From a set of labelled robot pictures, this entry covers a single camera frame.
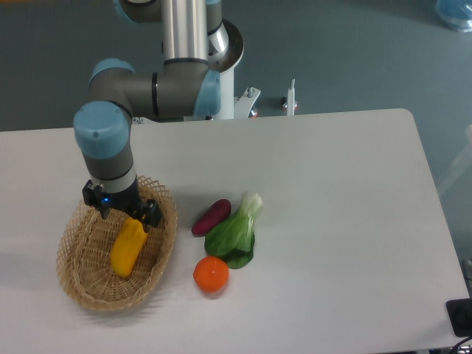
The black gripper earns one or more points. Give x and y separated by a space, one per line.
147 212

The yellow mango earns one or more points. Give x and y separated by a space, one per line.
127 246

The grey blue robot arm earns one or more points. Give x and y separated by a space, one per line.
198 46

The woven wicker basket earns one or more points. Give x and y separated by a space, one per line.
83 259

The purple sweet potato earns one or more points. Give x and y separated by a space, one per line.
217 212

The orange tangerine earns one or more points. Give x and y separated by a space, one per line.
211 274

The green bok choy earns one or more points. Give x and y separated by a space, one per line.
233 240

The white robot stand base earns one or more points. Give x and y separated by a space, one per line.
227 92

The white stand leg with foot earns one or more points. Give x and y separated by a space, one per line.
288 102

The black device at table edge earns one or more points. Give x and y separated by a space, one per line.
459 313

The blue plastic bag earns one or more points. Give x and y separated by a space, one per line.
455 13

